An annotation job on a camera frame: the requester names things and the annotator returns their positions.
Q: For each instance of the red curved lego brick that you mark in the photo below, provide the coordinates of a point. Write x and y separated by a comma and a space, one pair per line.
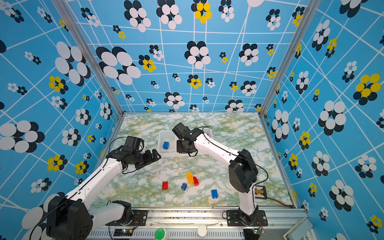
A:
196, 181

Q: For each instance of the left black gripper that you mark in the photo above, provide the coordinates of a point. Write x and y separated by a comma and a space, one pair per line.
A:
149, 159

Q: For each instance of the small red lego brick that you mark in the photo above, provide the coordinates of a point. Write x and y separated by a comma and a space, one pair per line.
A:
165, 186

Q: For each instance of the blue lego brick front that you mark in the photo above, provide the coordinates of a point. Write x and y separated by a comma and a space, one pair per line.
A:
214, 194

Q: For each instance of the white round knob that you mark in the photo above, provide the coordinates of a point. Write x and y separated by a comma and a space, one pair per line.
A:
202, 231

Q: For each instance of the aluminium front rail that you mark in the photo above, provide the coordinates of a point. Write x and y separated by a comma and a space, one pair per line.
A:
183, 223

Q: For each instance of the right white plastic bin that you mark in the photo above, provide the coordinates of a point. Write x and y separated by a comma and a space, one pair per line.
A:
208, 132

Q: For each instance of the left white plastic bin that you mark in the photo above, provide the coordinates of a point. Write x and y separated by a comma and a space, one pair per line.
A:
167, 136

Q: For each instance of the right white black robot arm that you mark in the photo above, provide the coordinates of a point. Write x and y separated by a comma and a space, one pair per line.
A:
243, 172

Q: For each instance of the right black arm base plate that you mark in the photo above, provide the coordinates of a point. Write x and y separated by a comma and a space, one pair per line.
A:
236, 218

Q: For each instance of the small blue lego brick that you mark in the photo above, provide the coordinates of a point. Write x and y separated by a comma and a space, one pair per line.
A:
184, 186

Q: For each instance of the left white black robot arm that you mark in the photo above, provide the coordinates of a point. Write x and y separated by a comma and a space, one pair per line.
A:
70, 218

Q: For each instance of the yellow long lego brick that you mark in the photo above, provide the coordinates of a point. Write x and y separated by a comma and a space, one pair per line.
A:
190, 178

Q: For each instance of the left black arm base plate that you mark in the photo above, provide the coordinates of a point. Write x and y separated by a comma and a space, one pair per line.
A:
138, 219

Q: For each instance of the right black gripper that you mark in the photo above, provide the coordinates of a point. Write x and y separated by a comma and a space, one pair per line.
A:
179, 149

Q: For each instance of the green push button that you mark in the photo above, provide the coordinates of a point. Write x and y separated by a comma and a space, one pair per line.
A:
160, 234

